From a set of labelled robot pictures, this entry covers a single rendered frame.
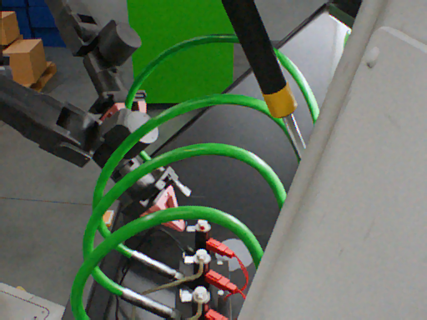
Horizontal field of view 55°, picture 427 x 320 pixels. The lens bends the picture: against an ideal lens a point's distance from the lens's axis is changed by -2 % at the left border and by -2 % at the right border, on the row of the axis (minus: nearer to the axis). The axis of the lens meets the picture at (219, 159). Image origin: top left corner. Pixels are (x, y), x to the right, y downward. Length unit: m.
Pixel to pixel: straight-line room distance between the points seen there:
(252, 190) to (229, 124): 0.20
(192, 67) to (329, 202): 3.80
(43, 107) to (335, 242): 0.55
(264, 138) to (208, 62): 3.00
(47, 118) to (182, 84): 3.41
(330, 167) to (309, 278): 0.06
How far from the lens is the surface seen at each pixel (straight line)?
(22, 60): 4.84
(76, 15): 0.90
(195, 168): 1.03
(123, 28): 0.83
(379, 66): 0.19
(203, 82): 4.03
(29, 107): 0.66
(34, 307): 1.84
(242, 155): 0.47
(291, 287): 0.24
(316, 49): 0.95
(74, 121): 0.69
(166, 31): 3.92
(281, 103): 0.28
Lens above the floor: 1.56
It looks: 29 degrees down
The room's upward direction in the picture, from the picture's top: straight up
